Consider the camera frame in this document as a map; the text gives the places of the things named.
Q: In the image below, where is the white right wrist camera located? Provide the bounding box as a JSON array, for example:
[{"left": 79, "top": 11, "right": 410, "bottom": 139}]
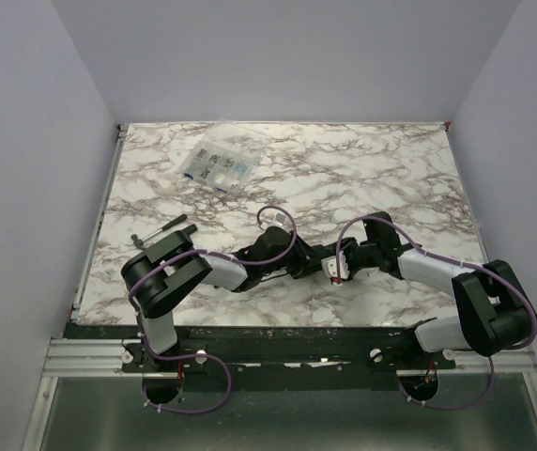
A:
[{"left": 321, "top": 252, "right": 350, "bottom": 286}]

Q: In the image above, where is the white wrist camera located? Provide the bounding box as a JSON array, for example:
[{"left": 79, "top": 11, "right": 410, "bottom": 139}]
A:
[
  {"left": 271, "top": 211, "right": 287, "bottom": 227},
  {"left": 321, "top": 252, "right": 350, "bottom": 286}
]

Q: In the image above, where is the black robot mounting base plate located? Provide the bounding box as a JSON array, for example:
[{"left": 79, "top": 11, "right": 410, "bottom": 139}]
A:
[{"left": 64, "top": 321, "right": 457, "bottom": 394}]

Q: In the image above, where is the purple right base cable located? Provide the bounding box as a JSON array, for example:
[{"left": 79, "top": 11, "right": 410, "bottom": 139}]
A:
[{"left": 399, "top": 354, "right": 495, "bottom": 411}]

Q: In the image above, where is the black rubber mallet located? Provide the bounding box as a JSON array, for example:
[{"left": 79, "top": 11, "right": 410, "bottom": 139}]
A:
[{"left": 182, "top": 224, "right": 198, "bottom": 236}]

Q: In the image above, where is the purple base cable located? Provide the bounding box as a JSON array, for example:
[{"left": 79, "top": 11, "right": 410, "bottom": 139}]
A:
[
  {"left": 139, "top": 352, "right": 235, "bottom": 415},
  {"left": 399, "top": 354, "right": 495, "bottom": 411}
]

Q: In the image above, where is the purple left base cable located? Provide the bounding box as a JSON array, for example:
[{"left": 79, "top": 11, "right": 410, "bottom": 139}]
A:
[{"left": 139, "top": 352, "right": 235, "bottom": 415}]

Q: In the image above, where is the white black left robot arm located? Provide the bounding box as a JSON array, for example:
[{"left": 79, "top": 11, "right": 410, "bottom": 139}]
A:
[{"left": 120, "top": 226, "right": 316, "bottom": 354}]

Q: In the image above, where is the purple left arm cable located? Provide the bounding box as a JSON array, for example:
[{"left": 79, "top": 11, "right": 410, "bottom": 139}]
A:
[{"left": 127, "top": 205, "right": 298, "bottom": 361}]

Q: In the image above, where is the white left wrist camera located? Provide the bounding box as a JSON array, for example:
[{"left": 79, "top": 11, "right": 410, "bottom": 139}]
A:
[{"left": 271, "top": 211, "right": 287, "bottom": 227}]

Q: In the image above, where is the small steel claw hammer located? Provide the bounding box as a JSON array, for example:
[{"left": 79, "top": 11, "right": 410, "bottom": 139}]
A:
[{"left": 130, "top": 213, "right": 188, "bottom": 250}]

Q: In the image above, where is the dark green folding umbrella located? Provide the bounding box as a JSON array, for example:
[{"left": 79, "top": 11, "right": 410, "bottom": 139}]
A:
[{"left": 286, "top": 240, "right": 336, "bottom": 279}]

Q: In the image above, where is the clear plastic screw organizer box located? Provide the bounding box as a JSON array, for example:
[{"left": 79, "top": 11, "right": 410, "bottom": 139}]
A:
[{"left": 179, "top": 140, "right": 259, "bottom": 194}]

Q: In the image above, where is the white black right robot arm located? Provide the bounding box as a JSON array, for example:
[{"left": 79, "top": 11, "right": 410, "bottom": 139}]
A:
[{"left": 332, "top": 212, "right": 537, "bottom": 357}]

